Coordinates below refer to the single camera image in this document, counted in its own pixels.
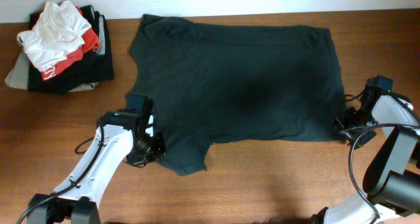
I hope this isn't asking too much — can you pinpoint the black Nike t-shirt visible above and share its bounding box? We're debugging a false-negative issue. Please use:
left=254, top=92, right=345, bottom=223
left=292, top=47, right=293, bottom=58
left=129, top=14, right=345, bottom=176

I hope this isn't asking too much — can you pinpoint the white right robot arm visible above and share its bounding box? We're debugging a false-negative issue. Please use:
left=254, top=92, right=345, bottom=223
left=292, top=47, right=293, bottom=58
left=310, top=85, right=419, bottom=223

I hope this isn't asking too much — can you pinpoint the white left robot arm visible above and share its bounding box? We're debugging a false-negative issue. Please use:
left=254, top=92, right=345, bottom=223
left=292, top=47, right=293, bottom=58
left=19, top=110, right=165, bottom=223

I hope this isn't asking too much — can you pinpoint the black folded garment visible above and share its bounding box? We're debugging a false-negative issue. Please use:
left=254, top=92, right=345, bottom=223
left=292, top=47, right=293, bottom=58
left=28, top=5, right=114, bottom=95

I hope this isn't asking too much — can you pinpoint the red folded garment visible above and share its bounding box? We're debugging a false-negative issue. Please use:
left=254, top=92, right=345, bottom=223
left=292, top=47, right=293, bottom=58
left=41, top=24, right=105, bottom=81

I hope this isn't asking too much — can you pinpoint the white crumpled garment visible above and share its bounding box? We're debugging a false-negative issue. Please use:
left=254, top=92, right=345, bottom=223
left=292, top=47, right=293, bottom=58
left=17, top=1, right=91, bottom=72

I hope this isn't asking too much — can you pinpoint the grey-green folded garment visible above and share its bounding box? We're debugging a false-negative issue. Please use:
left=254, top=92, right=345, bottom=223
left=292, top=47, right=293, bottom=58
left=5, top=51, right=99, bottom=92

